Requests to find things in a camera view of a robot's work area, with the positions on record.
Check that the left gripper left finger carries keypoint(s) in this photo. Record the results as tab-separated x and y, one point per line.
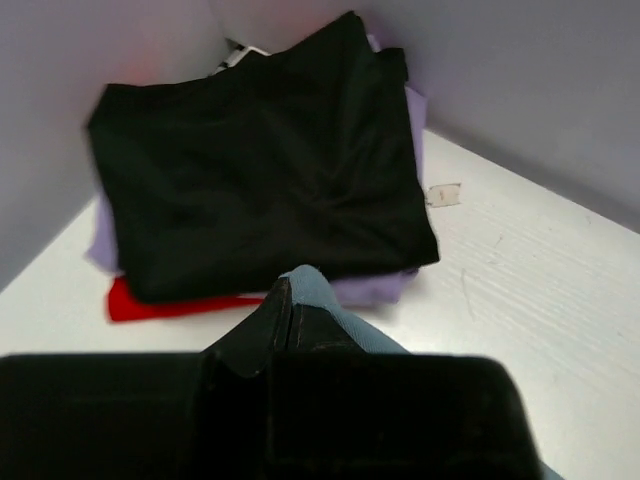
247	348

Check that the teal blue t-shirt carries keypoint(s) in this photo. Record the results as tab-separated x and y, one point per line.
389	414

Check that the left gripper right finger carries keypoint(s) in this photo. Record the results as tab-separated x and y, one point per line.
314	330

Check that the black folded t-shirt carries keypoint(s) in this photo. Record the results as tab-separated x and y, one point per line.
303	157

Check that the lavender folded t-shirt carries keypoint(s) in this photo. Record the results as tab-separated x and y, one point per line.
353	292

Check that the red folded t-shirt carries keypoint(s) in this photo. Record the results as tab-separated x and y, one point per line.
122	306

